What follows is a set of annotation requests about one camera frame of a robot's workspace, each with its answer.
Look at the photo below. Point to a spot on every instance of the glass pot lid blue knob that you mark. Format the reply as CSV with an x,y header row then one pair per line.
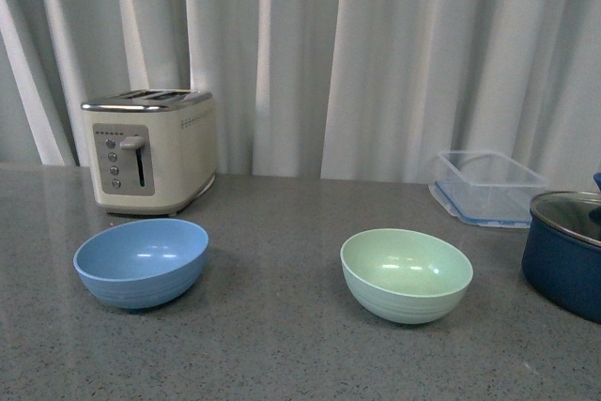
x,y
574,214

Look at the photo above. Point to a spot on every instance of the cream toaster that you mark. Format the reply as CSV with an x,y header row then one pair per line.
x,y
151,151

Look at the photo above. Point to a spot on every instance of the blue saucepan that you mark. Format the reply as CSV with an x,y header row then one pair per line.
x,y
564,270

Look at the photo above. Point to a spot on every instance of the white curtain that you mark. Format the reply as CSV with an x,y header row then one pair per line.
x,y
352,89

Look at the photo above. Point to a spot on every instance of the green bowl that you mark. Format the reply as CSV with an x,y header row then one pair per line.
x,y
405,276

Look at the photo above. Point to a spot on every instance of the blue bowl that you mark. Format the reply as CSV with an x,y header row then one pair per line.
x,y
142,264

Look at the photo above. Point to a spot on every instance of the clear plastic container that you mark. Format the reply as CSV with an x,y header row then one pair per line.
x,y
485,188

